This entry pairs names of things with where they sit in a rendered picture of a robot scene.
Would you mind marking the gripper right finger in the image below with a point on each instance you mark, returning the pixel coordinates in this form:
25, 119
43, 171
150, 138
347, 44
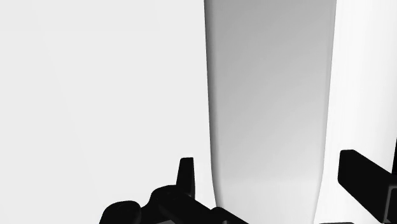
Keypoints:
366, 180

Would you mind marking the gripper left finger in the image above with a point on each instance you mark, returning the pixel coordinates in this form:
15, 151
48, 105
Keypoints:
173, 204

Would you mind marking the white toilet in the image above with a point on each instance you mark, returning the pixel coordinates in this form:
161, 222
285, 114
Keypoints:
270, 102

